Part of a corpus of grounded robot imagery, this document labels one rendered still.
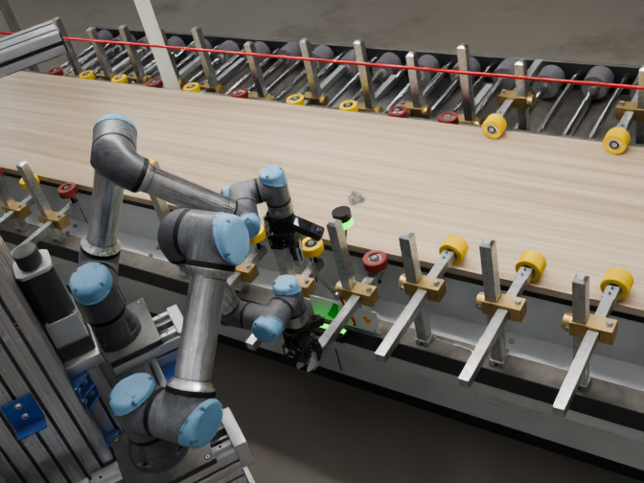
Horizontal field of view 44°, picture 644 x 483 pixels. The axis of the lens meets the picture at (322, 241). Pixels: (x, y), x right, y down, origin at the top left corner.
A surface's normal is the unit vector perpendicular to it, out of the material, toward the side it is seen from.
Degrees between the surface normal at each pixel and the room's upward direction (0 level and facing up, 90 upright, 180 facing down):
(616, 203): 0
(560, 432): 90
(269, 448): 0
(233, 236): 85
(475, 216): 0
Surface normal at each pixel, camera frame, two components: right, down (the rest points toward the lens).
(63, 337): 0.42, 0.49
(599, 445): -0.51, 0.61
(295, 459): -0.20, -0.77
